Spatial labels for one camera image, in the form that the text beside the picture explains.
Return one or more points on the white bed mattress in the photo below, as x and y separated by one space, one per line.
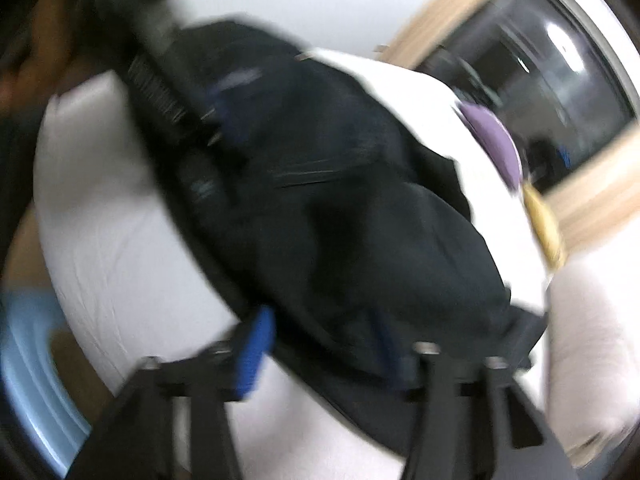
129 288

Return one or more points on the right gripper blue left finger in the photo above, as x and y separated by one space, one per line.
134 438

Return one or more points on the right beige curtain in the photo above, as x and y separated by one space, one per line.
601 196

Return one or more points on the beige curtain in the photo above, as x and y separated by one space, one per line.
601 196
427 30

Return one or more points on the purple cushion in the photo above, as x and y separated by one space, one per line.
496 142

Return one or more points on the dark glass balcony door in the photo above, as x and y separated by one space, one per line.
558 90

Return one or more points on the light blue round object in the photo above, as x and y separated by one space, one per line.
41 426

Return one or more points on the left beige curtain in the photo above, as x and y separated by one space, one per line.
427 30

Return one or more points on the rolled white duvet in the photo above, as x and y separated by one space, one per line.
593 391

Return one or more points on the yellow cushion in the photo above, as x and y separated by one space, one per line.
546 227

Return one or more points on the black denim pants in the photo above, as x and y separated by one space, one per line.
301 192

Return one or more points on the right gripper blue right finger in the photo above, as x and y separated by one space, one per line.
473 419

